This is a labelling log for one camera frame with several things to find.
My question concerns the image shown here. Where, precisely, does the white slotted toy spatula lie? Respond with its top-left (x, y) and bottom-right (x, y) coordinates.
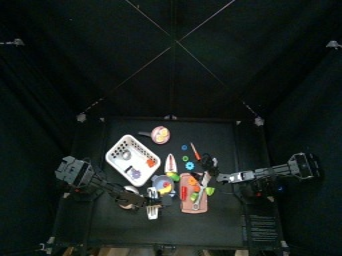
top-left (144, 199), bottom-right (162, 221)

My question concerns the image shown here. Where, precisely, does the black plastic toy tool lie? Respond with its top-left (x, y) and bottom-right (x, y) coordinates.
top-left (199, 152), bottom-right (220, 178)

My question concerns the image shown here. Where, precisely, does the white perforated plastic basket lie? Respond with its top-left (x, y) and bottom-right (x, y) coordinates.
top-left (104, 134), bottom-right (162, 188)

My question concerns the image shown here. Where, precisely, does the red and white toy piece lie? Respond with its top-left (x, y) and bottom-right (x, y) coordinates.
top-left (163, 152), bottom-right (179, 174)

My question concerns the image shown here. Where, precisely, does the orange handled toy screwdriver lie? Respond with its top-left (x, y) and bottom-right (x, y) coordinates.
top-left (190, 142), bottom-right (202, 162)

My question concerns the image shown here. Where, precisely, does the white printed label sheet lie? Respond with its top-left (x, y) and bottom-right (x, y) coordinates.
top-left (248, 214), bottom-right (279, 244)

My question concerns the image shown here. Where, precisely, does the pale round toy plate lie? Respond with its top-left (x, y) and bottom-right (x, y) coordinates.
top-left (118, 184), bottom-right (142, 211)

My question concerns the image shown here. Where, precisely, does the small decorated round plate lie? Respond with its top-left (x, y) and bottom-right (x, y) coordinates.
top-left (138, 125), bottom-right (172, 146)

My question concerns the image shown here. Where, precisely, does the blue-grey toy bowl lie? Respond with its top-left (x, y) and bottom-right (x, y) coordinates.
top-left (150, 174), bottom-right (176, 196)

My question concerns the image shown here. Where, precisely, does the toy corn with green husk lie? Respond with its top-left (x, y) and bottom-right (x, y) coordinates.
top-left (166, 171), bottom-right (182, 183)

